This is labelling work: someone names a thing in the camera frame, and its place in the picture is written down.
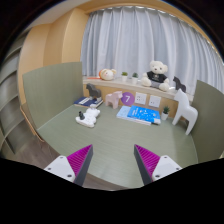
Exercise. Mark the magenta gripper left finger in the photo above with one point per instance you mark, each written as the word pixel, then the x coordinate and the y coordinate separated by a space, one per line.
pixel 73 167

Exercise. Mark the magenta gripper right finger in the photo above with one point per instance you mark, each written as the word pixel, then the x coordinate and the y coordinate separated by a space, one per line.
pixel 153 167

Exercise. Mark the black charger plug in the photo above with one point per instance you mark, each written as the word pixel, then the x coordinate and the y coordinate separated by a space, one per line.
pixel 81 115

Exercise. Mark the white charger adapter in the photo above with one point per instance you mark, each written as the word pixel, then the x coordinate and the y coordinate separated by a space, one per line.
pixel 92 112

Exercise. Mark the small potted plant right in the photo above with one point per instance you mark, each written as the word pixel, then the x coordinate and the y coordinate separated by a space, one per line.
pixel 165 113

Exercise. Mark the small potted plant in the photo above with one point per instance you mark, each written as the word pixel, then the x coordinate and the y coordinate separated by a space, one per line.
pixel 165 113
pixel 124 76
pixel 134 78

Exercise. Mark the light blue book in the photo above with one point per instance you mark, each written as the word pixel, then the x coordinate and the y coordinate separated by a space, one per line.
pixel 123 114

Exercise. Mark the dark blue book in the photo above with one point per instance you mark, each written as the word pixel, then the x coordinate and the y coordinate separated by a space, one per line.
pixel 87 102

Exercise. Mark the large white wooden horse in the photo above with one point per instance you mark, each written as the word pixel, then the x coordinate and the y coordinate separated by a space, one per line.
pixel 185 110

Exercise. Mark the green right partition panel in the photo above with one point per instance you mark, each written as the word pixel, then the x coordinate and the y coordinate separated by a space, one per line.
pixel 208 132

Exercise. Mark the green partition panel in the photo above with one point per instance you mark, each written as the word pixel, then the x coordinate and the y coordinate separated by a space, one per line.
pixel 208 132
pixel 52 89

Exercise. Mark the purple round number sign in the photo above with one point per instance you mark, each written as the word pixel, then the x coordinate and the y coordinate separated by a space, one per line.
pixel 127 98

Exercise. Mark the dark grey wooden horse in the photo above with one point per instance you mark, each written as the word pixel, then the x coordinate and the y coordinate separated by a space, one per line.
pixel 93 91

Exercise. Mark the grey shelf unit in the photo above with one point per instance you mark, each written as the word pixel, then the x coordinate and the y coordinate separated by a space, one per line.
pixel 15 132

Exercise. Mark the pink wooden horse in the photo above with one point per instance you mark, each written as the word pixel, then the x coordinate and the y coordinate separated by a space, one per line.
pixel 113 98

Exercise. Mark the green left partition panel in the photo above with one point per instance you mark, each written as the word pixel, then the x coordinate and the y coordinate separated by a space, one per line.
pixel 52 89

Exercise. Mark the small dark horse figure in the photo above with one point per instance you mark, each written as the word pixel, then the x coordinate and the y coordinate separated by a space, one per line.
pixel 179 85

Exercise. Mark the white teddy bear black shirt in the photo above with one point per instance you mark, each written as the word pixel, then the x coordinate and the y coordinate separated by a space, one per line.
pixel 156 77

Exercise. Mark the small potted plant middle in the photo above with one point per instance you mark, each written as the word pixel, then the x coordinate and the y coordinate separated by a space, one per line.
pixel 134 78

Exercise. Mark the small potted plant left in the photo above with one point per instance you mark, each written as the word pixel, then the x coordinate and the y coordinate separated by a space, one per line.
pixel 124 76

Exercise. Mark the cream plush toy head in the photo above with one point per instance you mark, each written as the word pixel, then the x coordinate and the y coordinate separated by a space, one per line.
pixel 107 74

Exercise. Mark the white grey curtain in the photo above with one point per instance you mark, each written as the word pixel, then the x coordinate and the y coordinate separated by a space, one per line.
pixel 127 39

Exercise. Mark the white wall socket right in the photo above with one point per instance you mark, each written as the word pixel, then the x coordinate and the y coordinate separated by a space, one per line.
pixel 154 101

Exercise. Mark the white wall socket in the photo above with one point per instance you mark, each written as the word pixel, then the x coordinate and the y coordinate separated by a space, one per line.
pixel 140 98
pixel 154 101

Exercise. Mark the white wall socket left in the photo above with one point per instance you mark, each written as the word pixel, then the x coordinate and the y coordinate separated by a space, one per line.
pixel 140 98

